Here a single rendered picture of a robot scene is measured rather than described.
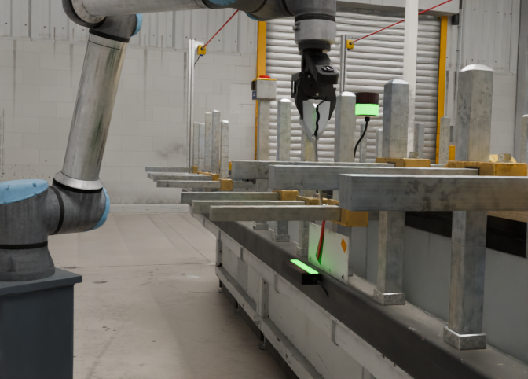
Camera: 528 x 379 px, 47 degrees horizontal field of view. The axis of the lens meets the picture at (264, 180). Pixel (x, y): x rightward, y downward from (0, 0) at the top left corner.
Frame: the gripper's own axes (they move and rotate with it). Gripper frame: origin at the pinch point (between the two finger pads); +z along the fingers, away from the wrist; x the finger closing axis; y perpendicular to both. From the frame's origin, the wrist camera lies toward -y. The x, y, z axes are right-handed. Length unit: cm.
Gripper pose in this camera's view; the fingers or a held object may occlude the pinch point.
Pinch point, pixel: (314, 136)
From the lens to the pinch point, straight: 132.5
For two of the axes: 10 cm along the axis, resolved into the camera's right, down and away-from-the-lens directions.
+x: -9.7, -0.1, -2.5
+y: -2.5, -0.6, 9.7
